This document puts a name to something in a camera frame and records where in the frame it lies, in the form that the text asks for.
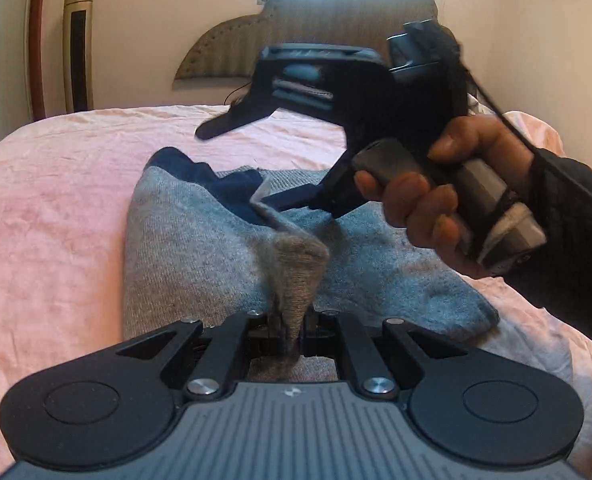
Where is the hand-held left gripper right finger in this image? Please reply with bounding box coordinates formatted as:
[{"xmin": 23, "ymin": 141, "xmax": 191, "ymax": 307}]
[{"xmin": 301, "ymin": 309, "xmax": 473, "ymax": 403}]

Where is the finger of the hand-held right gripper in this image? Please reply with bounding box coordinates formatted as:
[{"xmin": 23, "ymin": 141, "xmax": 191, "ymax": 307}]
[
  {"xmin": 262, "ymin": 180, "xmax": 339, "ymax": 219},
  {"xmin": 195, "ymin": 91, "xmax": 279, "ymax": 142}
]

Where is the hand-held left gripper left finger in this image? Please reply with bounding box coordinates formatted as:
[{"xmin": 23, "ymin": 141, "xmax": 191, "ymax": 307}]
[{"xmin": 116, "ymin": 309, "xmax": 290, "ymax": 403}]

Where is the grey sweater with navy collar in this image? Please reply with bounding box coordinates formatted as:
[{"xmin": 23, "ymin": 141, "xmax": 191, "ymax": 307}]
[{"xmin": 121, "ymin": 147, "xmax": 501, "ymax": 386}]

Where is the person's right forearm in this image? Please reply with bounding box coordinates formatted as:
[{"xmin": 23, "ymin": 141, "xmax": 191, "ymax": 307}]
[{"xmin": 513, "ymin": 150, "xmax": 592, "ymax": 347}]

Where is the person's right hand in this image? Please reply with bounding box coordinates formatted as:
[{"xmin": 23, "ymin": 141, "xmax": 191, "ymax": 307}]
[{"xmin": 354, "ymin": 114, "xmax": 534, "ymax": 278}]

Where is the padded olive headboard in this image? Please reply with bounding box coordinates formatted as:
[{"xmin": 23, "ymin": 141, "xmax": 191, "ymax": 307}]
[{"xmin": 173, "ymin": 0, "xmax": 439, "ymax": 111}]

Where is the gold tower air conditioner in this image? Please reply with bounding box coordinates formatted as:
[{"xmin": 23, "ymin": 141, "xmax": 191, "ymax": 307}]
[{"xmin": 62, "ymin": 0, "xmax": 97, "ymax": 113}]

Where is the pink bed sheet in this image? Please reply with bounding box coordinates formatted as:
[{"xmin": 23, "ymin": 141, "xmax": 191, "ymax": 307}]
[{"xmin": 0, "ymin": 105, "xmax": 592, "ymax": 480}]

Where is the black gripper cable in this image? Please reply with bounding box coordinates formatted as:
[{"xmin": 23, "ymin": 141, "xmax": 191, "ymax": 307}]
[{"xmin": 441, "ymin": 25, "xmax": 592, "ymax": 201}]

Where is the wooden door frame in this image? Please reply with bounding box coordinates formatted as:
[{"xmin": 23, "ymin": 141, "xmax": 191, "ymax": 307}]
[{"xmin": 27, "ymin": 0, "xmax": 50, "ymax": 122}]

